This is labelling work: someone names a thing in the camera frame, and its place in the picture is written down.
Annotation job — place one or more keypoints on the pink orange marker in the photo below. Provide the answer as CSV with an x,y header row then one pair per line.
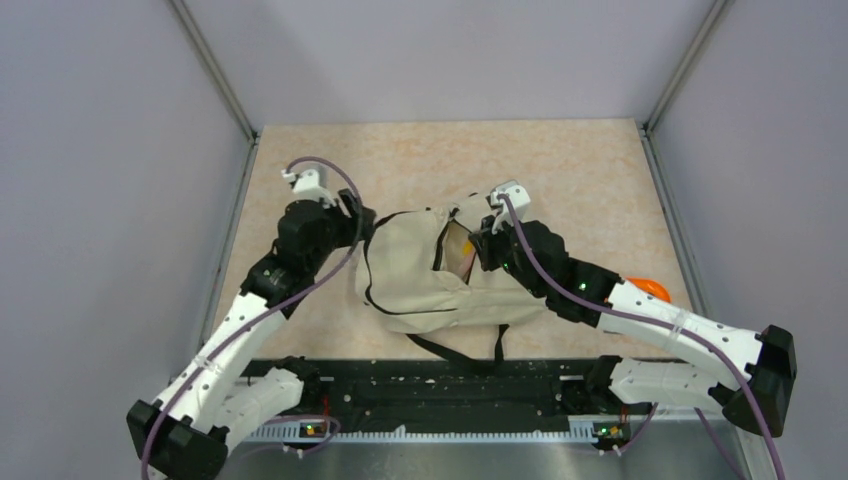
x,y
466,267

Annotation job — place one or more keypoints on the cream canvas backpack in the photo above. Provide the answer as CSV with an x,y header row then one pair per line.
x,y
409,272

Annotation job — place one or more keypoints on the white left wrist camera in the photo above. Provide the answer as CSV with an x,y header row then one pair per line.
x,y
311,185

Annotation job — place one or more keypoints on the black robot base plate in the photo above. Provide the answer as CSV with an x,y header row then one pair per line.
x,y
430,396

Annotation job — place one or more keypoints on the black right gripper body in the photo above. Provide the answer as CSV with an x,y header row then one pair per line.
x,y
497,250

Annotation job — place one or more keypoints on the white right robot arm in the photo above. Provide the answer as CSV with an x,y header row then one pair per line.
x,y
751,374

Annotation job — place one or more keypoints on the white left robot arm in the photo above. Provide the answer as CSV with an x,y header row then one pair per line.
x,y
191,427

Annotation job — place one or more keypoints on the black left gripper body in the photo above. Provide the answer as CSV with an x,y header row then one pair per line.
x,y
340,229

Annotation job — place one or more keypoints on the orange tape roll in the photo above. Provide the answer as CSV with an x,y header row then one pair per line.
x,y
651,287

